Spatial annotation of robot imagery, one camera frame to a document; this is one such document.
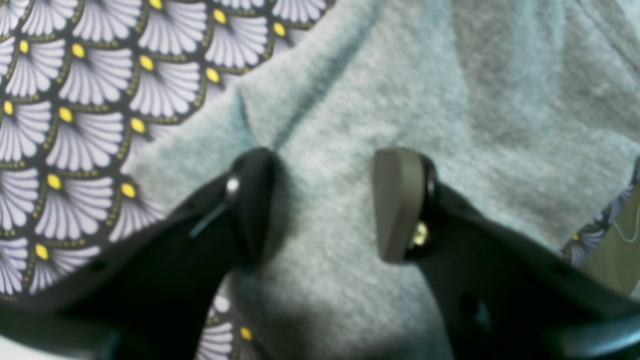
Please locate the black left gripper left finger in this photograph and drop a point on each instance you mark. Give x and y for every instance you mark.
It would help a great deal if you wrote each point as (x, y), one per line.
(148, 297)

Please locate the patterned blue fan tablecloth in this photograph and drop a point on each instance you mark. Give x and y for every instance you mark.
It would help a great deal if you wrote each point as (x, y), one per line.
(86, 86)

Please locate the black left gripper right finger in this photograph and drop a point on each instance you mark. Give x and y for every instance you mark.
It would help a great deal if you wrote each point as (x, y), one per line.
(501, 295)

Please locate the light grey T-shirt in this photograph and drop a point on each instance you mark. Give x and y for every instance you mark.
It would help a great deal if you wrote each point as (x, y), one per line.
(529, 109)

